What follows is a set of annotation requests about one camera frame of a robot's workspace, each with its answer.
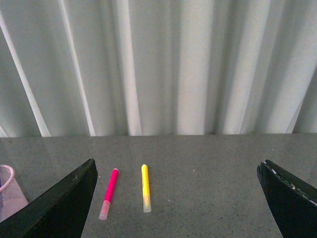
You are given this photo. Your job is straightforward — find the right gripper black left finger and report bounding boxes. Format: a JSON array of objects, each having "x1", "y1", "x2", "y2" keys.
[{"x1": 0, "y1": 159, "x2": 97, "y2": 238}]

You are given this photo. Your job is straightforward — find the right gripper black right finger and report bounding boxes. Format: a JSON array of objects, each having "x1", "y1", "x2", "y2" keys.
[{"x1": 257, "y1": 160, "x2": 317, "y2": 238}]

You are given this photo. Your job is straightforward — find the pink highlighter pen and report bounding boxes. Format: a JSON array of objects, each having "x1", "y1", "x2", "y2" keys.
[{"x1": 99, "y1": 168, "x2": 119, "y2": 220}]

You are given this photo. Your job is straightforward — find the pink mesh pen cup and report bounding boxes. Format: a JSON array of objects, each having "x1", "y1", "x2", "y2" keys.
[{"x1": 0, "y1": 165, "x2": 29, "y2": 222}]

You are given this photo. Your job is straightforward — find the yellow highlighter pen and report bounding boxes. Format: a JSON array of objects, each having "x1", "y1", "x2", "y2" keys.
[{"x1": 141, "y1": 164, "x2": 152, "y2": 213}]

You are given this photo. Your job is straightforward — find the white pleated curtain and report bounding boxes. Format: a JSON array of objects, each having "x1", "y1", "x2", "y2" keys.
[{"x1": 0, "y1": 0, "x2": 317, "y2": 137}]

